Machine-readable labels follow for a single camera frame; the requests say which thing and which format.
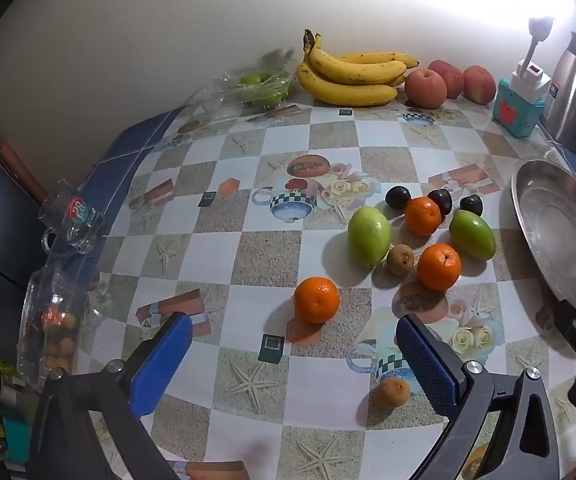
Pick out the orange tangerine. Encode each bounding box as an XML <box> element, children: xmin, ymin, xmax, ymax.
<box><xmin>294</xmin><ymin>276</ymin><xmax>342</xmax><ymax>324</ymax></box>
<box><xmin>417</xmin><ymin>243</ymin><xmax>463</xmax><ymax>292</ymax></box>
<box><xmin>404</xmin><ymin>196</ymin><xmax>443</xmax><ymax>237</ymax></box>

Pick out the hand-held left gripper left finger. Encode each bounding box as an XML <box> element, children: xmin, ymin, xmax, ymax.
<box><xmin>27</xmin><ymin>311</ymin><xmax>194</xmax><ymax>480</ymax></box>

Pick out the clear plastic clamshell container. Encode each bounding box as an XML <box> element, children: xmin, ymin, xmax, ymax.
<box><xmin>195</xmin><ymin>67</ymin><xmax>294</xmax><ymax>121</ymax></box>

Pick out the small white lamp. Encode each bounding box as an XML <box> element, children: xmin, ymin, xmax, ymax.
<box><xmin>509</xmin><ymin>16</ymin><xmax>556</xmax><ymax>102</ymax></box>

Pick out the stainless steel thermos jug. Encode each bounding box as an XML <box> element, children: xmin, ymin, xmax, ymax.
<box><xmin>543</xmin><ymin>31</ymin><xmax>576</xmax><ymax>153</ymax></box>

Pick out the clear glass jar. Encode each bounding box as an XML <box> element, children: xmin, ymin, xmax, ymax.
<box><xmin>17</xmin><ymin>267</ymin><xmax>89</xmax><ymax>386</ymax></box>

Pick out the printed checkered tablecloth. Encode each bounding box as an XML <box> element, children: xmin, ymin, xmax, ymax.
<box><xmin>75</xmin><ymin>95</ymin><xmax>576</xmax><ymax>480</ymax></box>

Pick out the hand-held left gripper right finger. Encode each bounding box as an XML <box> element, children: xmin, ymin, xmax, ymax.
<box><xmin>395</xmin><ymin>313</ymin><xmax>562</xmax><ymax>480</ymax></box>

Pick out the round steel plate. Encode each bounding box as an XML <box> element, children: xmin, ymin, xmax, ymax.
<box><xmin>510</xmin><ymin>157</ymin><xmax>576</xmax><ymax>323</ymax></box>

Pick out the green jujube fruit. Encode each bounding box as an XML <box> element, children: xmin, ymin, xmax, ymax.
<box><xmin>449</xmin><ymin>210</ymin><xmax>496</xmax><ymax>261</ymax></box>
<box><xmin>347</xmin><ymin>206</ymin><xmax>392</xmax><ymax>268</ymax></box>

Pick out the red apple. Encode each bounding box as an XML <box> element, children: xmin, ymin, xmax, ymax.
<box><xmin>427</xmin><ymin>60</ymin><xmax>465</xmax><ymax>100</ymax></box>
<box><xmin>404</xmin><ymin>69</ymin><xmax>448</xmax><ymax>110</ymax></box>
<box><xmin>462</xmin><ymin>65</ymin><xmax>497</xmax><ymax>106</ymax></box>

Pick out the yellow banana bunch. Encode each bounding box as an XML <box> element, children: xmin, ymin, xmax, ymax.
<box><xmin>295</xmin><ymin>29</ymin><xmax>420</xmax><ymax>107</ymax></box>

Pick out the brown sapodilla fruit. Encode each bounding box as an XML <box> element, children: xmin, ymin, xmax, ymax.
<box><xmin>387</xmin><ymin>244</ymin><xmax>415</xmax><ymax>277</ymax></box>
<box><xmin>373</xmin><ymin>377</ymin><xmax>412</xmax><ymax>410</ymax></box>

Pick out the pile of small green fruits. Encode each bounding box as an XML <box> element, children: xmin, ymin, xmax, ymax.
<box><xmin>238</xmin><ymin>74</ymin><xmax>289</xmax><ymax>111</ymax></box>

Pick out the glass mug with round logo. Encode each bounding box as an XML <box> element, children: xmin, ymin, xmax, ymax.
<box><xmin>38</xmin><ymin>180</ymin><xmax>105</xmax><ymax>258</ymax></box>

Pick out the brown wooden rail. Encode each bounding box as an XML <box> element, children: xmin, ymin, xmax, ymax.
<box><xmin>0</xmin><ymin>144</ymin><xmax>49</xmax><ymax>206</ymax></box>

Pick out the teal box with red apple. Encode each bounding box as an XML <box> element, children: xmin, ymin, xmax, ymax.
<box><xmin>491</xmin><ymin>77</ymin><xmax>546</xmax><ymax>138</ymax></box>

